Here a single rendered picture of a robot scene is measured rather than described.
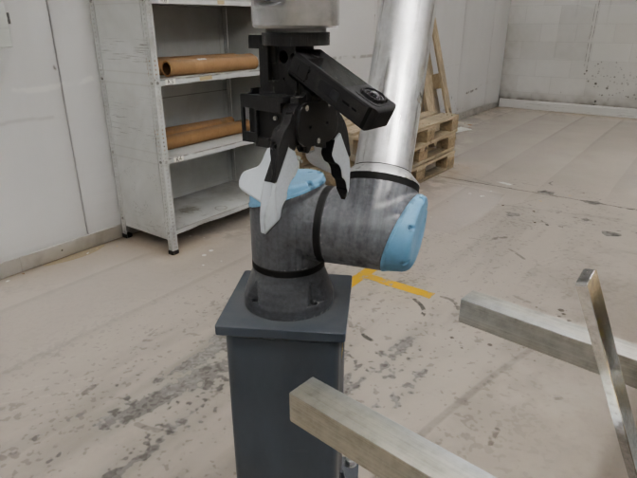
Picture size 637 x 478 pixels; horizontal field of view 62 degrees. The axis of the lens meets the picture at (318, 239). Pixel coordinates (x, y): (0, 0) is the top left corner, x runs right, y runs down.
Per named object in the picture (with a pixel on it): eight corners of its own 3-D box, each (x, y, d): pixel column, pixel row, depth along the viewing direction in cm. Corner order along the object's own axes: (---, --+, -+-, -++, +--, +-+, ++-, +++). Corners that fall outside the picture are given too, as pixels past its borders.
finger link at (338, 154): (324, 174, 71) (299, 124, 64) (362, 182, 68) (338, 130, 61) (313, 193, 70) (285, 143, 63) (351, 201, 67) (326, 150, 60)
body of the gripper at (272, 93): (284, 136, 65) (282, 30, 61) (342, 145, 61) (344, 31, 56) (241, 147, 60) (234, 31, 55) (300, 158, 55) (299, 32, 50)
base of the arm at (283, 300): (234, 318, 106) (231, 273, 102) (255, 276, 124) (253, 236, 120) (329, 323, 104) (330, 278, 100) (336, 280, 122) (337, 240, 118)
